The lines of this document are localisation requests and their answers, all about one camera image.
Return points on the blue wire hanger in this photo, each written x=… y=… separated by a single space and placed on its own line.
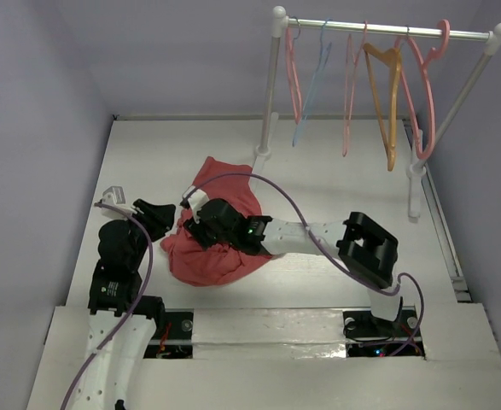
x=317 y=78

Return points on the thick pink plastic hanger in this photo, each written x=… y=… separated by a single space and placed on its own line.
x=423 y=153

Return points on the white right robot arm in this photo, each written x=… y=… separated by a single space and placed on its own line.
x=359 y=246

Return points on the thin pink wire hanger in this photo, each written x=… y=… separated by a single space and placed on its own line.
x=352 y=58

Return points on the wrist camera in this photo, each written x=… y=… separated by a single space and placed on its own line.
x=194 y=199
x=113 y=200

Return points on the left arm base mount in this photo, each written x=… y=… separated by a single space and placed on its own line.
x=174 y=340

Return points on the orange wooden hanger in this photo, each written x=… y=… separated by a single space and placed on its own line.
x=387 y=123

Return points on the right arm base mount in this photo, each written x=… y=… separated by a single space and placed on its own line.
x=368 y=336

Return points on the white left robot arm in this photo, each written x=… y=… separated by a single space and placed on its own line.
x=122 y=318

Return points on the pink hanger far left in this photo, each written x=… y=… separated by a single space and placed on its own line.
x=292 y=74

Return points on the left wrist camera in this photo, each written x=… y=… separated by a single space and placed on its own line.
x=113 y=200

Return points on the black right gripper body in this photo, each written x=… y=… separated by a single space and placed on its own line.
x=200 y=231

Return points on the red t shirt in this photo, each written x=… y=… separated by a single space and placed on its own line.
x=220 y=264

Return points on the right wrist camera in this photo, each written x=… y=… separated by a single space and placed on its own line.
x=194 y=199

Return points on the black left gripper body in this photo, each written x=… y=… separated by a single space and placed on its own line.
x=155 y=225

